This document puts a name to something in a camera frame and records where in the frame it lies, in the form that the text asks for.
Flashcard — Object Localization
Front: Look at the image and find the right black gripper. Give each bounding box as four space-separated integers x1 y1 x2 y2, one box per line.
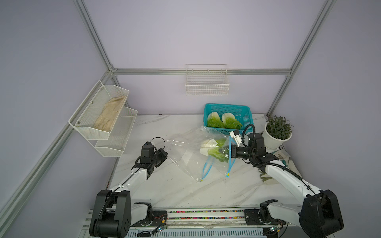
219 145 255 160

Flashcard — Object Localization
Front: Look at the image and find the clear zip-top bag blue seal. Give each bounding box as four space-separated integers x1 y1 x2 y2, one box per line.
165 139 214 182

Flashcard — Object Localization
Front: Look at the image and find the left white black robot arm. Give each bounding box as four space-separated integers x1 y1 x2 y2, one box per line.
89 141 168 238

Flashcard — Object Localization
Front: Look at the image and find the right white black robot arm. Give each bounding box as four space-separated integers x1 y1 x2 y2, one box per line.
228 130 344 238

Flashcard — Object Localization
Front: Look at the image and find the teal plastic basket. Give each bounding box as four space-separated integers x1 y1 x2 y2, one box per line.
203 103 254 135

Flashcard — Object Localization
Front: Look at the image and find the white two-tier mesh shelf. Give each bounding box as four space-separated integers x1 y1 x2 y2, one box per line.
68 81 138 157

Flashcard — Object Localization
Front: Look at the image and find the potted green plant white pot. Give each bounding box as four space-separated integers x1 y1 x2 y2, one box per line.
262 116 293 150

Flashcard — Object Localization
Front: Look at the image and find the beige cloth in shelf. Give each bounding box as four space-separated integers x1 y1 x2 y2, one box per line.
93 96 127 132

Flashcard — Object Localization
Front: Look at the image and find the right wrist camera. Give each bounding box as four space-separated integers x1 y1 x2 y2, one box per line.
229 130 243 147

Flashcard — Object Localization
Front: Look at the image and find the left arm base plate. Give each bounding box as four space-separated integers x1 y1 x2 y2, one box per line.
131 210 168 227

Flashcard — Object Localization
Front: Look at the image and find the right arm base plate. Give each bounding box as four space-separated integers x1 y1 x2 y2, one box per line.
244 209 286 225

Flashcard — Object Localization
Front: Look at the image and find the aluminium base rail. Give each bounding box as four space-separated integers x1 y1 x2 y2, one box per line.
78 206 335 238

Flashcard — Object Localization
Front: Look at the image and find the white wire wall basket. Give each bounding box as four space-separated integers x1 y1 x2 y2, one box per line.
185 64 230 96

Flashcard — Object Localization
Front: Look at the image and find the aluminium frame profile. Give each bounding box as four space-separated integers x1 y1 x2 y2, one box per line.
1 1 335 237

